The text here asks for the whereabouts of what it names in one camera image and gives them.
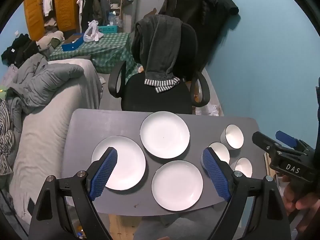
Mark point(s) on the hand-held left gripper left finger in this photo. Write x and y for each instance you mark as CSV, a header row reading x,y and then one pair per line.
x,y
105,170

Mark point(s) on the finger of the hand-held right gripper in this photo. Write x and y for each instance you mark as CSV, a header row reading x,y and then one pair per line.
x,y
262,141
287,138

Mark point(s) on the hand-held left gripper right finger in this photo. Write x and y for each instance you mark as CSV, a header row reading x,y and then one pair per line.
x,y
215,172

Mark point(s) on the white plate with dark rim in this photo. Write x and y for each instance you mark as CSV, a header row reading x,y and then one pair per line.
x,y
125,165
164,135
177,185

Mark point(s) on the white bowl with grey pattern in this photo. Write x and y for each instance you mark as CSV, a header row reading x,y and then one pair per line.
x,y
221,152
233,136
243,167

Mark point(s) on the person's right hand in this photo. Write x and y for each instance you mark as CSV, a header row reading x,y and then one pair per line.
x,y
290,195

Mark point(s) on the wooden board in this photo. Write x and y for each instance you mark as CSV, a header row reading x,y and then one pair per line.
x,y
268,163

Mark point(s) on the white crumpled bag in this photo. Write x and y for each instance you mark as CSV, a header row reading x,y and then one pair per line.
x,y
208,110

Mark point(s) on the black office chair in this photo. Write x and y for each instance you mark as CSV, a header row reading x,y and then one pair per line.
x,y
155,95

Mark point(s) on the striped cloth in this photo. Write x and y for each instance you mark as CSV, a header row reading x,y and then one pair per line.
x,y
5,140

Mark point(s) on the grey quilted duvet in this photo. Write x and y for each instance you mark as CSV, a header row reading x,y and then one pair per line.
x,y
42,80

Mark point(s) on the green checkered tablecloth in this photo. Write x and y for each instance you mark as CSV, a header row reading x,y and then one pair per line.
x,y
107,47

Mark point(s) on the blue flat box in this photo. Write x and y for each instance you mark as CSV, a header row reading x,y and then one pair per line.
x,y
72,43

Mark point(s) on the dark grey garment striped cuffs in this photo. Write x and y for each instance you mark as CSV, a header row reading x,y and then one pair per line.
x,y
160,45

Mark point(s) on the white plastic bag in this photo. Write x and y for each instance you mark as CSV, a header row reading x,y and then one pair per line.
x,y
93,33

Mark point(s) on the beige clothes pile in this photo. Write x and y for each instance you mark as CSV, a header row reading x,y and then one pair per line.
x,y
51,40

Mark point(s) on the teal cardboard box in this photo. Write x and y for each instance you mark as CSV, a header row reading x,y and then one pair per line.
x,y
108,29

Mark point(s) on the black hanging coats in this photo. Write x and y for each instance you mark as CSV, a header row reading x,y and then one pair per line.
x,y
200,12

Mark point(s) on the black clothes pile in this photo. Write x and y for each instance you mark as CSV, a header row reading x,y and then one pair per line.
x,y
20,50

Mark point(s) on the rack of hanging clothes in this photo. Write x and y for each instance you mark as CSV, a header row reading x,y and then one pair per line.
x,y
93,7

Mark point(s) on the wooden shelf rack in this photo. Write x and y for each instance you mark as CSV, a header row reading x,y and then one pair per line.
x,y
115,2

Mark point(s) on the orange slatted wardrobe door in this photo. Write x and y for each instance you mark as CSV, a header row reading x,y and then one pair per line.
x,y
66,5
33,12

